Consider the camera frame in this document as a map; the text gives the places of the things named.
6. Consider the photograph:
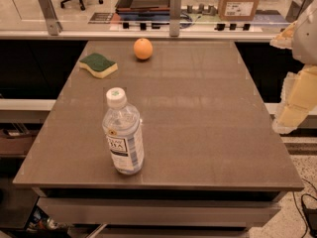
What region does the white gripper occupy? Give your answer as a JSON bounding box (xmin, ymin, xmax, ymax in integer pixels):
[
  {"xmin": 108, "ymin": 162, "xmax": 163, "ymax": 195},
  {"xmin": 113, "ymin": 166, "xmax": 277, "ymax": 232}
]
[{"xmin": 269, "ymin": 0, "xmax": 317, "ymax": 134}]

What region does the clear plastic water bottle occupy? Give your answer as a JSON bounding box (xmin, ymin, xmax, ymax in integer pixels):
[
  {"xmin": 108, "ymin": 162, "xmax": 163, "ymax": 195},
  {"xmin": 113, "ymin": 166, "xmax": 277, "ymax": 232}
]
[{"xmin": 102, "ymin": 87, "xmax": 145, "ymax": 175}]

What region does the cardboard box with label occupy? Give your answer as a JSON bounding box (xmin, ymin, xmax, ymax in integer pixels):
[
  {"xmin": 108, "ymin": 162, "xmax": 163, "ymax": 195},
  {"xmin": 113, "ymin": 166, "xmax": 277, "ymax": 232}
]
[{"xmin": 218, "ymin": 0, "xmax": 260, "ymax": 21}]

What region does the orange fruit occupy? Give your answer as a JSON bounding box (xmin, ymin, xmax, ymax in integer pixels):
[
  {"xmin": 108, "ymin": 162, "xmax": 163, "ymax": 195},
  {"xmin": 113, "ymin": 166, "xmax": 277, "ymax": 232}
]
[{"xmin": 134, "ymin": 38, "xmax": 153, "ymax": 60}]

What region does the green yellow sponge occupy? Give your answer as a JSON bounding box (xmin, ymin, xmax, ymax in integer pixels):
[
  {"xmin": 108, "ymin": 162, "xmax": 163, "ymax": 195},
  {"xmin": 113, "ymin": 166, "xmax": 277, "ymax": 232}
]
[{"xmin": 79, "ymin": 53, "xmax": 118, "ymax": 78}]

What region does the right metal rail bracket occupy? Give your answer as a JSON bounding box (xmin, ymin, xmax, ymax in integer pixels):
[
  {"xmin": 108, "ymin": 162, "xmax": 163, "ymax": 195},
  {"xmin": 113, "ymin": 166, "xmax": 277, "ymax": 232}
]
[{"xmin": 285, "ymin": 0, "xmax": 314, "ymax": 23}]

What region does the black power adapter cable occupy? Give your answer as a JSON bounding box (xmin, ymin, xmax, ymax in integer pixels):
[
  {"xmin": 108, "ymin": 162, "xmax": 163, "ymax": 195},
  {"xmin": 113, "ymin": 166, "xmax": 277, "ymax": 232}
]
[{"xmin": 292, "ymin": 178, "xmax": 317, "ymax": 238}]

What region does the left metal rail bracket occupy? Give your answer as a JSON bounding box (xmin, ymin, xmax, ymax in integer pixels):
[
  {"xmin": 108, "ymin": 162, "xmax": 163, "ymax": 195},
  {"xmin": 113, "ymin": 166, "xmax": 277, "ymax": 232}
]
[{"xmin": 38, "ymin": 0, "xmax": 61, "ymax": 36}]

